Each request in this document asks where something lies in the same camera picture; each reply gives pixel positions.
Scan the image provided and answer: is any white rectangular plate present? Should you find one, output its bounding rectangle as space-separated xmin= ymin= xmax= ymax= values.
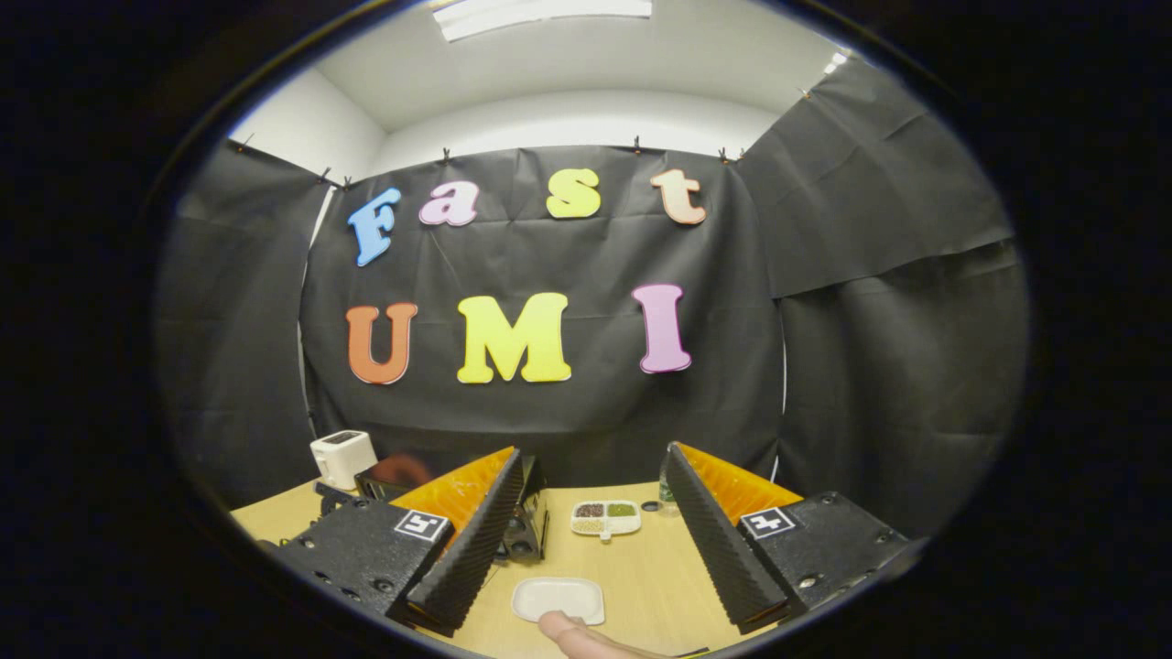
xmin=511 ymin=577 xmax=606 ymax=627

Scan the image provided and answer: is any white toaster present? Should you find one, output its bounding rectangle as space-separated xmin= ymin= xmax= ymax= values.
xmin=309 ymin=430 xmax=378 ymax=492

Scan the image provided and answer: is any white divided spice dish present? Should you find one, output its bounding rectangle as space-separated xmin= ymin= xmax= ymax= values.
xmin=570 ymin=500 xmax=642 ymax=543

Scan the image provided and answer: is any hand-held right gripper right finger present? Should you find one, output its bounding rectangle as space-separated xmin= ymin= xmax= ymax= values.
xmin=664 ymin=443 xmax=917 ymax=637

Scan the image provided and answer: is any ceiling light panel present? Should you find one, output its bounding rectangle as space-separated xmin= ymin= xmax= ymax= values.
xmin=430 ymin=0 xmax=654 ymax=43

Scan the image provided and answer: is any black electric oven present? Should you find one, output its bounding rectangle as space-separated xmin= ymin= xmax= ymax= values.
xmin=355 ymin=453 xmax=550 ymax=562

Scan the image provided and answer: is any black backdrop cloth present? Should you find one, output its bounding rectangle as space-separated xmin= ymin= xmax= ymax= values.
xmin=156 ymin=57 xmax=1031 ymax=541

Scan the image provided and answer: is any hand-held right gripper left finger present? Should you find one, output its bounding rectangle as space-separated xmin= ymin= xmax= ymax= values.
xmin=259 ymin=447 xmax=530 ymax=639

